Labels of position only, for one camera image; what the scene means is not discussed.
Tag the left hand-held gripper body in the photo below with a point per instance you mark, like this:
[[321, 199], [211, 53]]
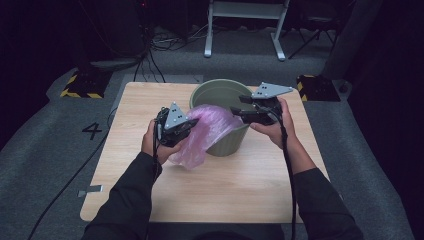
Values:
[[175, 118]]

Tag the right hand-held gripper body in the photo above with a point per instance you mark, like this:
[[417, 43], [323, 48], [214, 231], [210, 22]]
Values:
[[270, 90]]

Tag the pink plastic bag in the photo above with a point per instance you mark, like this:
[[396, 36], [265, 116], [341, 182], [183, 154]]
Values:
[[206, 130]]

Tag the green plastic bin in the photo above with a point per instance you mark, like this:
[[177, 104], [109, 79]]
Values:
[[230, 145]]

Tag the person's right hand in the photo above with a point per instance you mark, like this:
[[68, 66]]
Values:
[[276, 133]]

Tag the person's left hand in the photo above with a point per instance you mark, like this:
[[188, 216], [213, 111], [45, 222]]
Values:
[[148, 143]]

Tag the black yellow striped floor plate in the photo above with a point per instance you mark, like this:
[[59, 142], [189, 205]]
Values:
[[88, 85], [318, 88]]

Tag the black tripod stand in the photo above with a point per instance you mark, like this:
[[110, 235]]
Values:
[[315, 31]]

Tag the grey curtain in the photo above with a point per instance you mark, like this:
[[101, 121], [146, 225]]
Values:
[[350, 36]]

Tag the dark equipment stand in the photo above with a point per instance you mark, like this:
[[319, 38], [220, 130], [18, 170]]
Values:
[[116, 30]]

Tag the grey tape strip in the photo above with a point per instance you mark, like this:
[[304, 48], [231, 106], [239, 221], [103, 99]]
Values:
[[90, 190]]

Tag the white metal stand frame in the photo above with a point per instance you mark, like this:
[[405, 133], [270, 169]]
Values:
[[246, 10]]

